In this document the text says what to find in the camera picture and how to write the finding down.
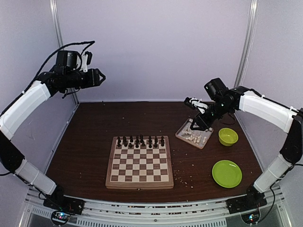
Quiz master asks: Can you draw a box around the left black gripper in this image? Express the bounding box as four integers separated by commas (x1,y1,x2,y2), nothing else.
65,69,106,89

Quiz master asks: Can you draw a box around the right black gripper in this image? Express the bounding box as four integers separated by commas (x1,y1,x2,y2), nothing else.
190,100,232,131

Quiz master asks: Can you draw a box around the metal tray with wood rim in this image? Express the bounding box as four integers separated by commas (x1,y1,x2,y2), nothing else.
175,118,214,149

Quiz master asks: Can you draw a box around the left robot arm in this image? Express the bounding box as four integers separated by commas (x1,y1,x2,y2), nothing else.
0,69,106,210

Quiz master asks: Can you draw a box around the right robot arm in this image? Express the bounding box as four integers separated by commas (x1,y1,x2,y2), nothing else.
184,78,303,209

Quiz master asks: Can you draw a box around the white pieces pile in tray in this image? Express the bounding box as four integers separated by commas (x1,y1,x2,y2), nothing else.
181,126,213,146

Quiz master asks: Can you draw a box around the black chess piece far right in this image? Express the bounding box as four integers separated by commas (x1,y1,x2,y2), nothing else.
160,136,165,146

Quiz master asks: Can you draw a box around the wooden chess board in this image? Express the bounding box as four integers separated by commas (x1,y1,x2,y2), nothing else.
105,135,174,190

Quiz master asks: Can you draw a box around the small green bowl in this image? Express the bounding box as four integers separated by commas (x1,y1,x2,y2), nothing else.
218,128,239,147

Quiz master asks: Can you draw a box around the green plate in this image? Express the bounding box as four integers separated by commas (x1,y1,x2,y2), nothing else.
212,160,242,189

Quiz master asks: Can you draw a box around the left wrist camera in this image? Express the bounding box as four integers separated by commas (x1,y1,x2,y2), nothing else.
80,51,93,72

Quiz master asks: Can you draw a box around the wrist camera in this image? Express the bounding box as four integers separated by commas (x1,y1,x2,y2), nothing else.
184,97,208,114
80,51,93,72

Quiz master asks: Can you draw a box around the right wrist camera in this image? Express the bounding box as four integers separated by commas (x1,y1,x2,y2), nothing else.
184,97,208,114

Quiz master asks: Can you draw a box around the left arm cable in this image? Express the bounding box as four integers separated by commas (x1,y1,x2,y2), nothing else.
30,40,96,86

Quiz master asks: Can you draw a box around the left aluminium corner post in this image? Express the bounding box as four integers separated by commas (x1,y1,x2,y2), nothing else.
49,0,80,106

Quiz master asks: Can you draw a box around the aluminium corner post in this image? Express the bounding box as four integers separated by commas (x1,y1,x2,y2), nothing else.
234,0,259,87
49,0,80,106

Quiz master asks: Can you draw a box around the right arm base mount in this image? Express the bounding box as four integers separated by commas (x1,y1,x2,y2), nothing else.
226,195,267,214

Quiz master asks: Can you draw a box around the right aluminium corner post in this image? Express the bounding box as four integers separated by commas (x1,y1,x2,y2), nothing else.
234,0,259,87

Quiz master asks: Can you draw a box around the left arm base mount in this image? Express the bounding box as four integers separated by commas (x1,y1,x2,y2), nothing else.
43,196,85,215

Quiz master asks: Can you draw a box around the aluminium front rail frame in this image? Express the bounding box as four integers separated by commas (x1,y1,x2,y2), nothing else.
18,185,289,227

